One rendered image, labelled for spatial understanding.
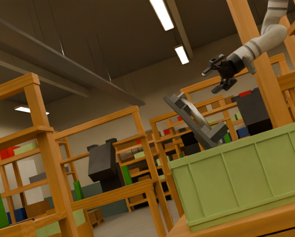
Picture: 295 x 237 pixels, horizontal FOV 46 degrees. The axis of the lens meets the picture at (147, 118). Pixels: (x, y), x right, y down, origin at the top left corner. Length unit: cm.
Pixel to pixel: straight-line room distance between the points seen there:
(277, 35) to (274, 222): 79
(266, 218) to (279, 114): 136
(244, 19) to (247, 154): 147
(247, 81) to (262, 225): 1135
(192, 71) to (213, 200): 1142
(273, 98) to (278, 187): 130
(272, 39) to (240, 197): 72
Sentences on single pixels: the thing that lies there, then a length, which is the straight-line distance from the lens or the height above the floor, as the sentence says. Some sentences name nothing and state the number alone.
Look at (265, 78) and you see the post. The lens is 214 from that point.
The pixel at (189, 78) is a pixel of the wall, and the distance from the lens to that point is 1216.
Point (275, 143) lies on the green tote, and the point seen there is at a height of 93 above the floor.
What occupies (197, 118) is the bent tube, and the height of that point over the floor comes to 108.
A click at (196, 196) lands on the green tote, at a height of 87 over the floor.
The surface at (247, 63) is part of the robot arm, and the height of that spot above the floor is 122.
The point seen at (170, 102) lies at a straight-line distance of 95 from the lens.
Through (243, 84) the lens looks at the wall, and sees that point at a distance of 1206.
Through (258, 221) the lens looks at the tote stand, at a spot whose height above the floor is 78.
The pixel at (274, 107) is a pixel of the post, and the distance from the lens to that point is 211.
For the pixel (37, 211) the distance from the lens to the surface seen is 682.
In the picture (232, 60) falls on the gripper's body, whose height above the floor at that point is 125.
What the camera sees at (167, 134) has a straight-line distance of 1135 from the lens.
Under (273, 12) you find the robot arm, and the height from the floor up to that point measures 137.
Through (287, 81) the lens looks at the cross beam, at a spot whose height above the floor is 123.
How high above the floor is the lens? 94
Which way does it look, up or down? 9 degrees up
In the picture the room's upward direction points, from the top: 17 degrees counter-clockwise
